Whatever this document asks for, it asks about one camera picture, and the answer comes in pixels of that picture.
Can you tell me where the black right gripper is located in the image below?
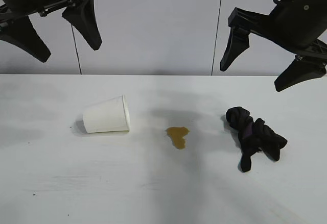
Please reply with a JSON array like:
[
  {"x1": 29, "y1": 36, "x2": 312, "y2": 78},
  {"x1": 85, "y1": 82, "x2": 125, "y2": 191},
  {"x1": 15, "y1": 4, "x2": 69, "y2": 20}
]
[{"x1": 220, "y1": 0, "x2": 327, "y2": 92}]

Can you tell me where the black cloth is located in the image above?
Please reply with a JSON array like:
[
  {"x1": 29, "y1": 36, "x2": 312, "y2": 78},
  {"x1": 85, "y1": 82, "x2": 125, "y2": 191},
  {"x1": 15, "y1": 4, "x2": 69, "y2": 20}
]
[{"x1": 225, "y1": 106, "x2": 288, "y2": 173}]

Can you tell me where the white paper cup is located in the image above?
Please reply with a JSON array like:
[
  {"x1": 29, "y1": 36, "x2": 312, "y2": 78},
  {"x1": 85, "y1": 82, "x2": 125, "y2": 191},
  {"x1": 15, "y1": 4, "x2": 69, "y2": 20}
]
[{"x1": 82, "y1": 95, "x2": 131, "y2": 134}]

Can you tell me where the brown liquid spill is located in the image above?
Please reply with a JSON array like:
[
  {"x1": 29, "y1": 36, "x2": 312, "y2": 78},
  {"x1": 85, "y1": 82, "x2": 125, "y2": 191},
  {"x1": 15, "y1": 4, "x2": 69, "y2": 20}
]
[{"x1": 165, "y1": 126, "x2": 191, "y2": 151}]

